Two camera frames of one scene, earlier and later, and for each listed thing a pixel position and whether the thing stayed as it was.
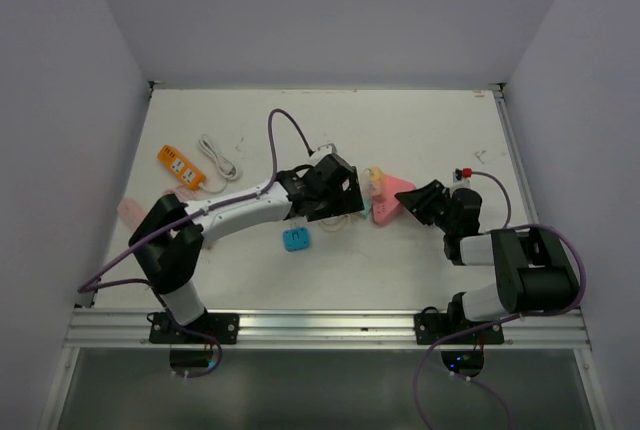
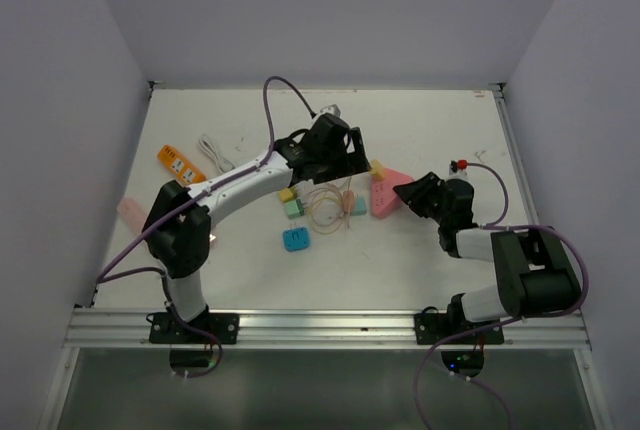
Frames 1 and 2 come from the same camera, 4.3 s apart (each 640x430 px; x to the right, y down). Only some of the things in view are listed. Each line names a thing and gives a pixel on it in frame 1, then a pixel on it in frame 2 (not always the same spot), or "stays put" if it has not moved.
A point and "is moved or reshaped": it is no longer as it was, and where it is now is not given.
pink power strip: (386, 205) is moved or reshaped
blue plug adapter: (296, 239) stays put
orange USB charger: (181, 168) stays put
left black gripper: (348, 201) to (351, 163)
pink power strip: (131, 211) stays put
